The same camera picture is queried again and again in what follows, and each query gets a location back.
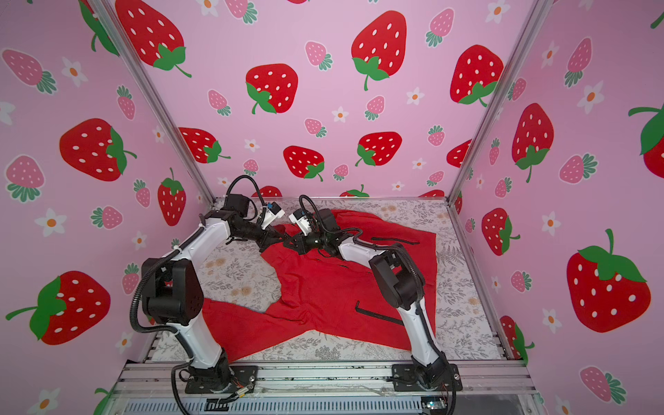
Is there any red zip jacket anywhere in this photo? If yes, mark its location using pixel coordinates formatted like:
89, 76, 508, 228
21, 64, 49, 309
199, 208, 439, 362

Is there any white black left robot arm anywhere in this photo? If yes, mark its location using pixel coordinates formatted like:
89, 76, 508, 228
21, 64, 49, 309
130, 194, 287, 394

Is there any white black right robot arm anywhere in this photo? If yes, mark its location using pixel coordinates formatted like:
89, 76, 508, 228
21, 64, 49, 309
284, 207, 463, 394

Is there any floral patterned table mat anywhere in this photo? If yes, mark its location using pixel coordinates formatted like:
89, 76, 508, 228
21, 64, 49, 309
149, 196, 507, 362

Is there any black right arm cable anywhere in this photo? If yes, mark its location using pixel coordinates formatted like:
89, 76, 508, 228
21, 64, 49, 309
297, 194, 460, 415

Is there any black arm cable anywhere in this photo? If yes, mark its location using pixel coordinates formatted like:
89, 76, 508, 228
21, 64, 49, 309
297, 194, 460, 415
128, 175, 268, 415

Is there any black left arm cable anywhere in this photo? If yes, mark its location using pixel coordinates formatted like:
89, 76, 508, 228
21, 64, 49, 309
128, 175, 268, 415

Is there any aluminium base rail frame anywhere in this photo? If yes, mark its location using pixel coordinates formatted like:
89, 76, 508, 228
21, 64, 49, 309
101, 361, 547, 414

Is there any aluminium frame corner post left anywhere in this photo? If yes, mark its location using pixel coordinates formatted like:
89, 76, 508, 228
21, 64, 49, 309
90, 0, 215, 206

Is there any aluminium frame corner post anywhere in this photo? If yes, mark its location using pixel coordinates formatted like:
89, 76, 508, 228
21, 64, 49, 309
446, 0, 553, 207
90, 0, 215, 206

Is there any aluminium frame corner post right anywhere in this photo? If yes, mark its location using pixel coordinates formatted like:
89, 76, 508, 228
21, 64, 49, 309
446, 0, 553, 207

